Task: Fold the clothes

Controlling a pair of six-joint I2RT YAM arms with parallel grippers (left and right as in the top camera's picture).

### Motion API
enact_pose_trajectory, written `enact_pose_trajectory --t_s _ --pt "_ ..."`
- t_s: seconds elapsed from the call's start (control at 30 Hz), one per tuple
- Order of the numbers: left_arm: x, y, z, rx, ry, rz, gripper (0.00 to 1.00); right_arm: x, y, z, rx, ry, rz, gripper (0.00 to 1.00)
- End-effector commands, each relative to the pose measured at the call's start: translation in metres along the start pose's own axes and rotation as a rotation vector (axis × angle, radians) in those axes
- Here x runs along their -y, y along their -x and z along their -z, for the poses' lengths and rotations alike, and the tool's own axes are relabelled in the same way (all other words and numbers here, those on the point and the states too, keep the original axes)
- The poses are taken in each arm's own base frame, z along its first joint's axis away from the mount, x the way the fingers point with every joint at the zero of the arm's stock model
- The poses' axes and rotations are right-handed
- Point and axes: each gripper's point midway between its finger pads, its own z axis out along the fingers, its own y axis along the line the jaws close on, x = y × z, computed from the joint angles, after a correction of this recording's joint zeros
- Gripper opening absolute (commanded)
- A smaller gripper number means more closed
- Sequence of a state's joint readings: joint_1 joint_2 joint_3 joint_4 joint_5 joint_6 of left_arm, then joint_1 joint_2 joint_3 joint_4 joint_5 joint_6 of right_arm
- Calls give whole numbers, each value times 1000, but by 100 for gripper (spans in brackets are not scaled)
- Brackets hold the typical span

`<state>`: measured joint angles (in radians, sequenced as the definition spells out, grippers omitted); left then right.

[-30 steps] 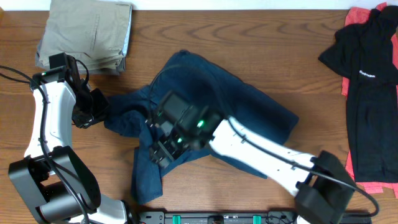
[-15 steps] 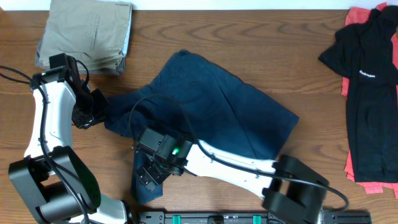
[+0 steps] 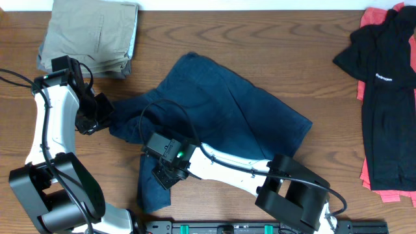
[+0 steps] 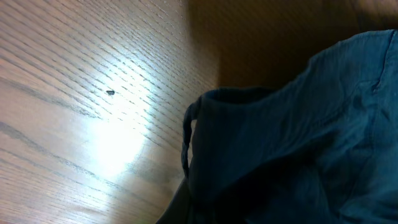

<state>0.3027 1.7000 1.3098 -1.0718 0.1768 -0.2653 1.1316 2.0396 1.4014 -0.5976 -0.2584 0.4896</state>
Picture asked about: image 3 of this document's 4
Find folded grey garment underneath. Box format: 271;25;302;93
36;43;131;79

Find navy blue shorts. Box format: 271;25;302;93
109;51;313;215

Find folded khaki shorts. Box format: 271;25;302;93
41;0;139;73

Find red garment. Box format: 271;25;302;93
357;1;415;207

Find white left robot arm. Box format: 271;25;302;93
9;70;142;233

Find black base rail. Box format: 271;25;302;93
146;220;389;234

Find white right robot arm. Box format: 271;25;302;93
146;142;337;233

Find black t-shirt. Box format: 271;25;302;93
333;6;415;191

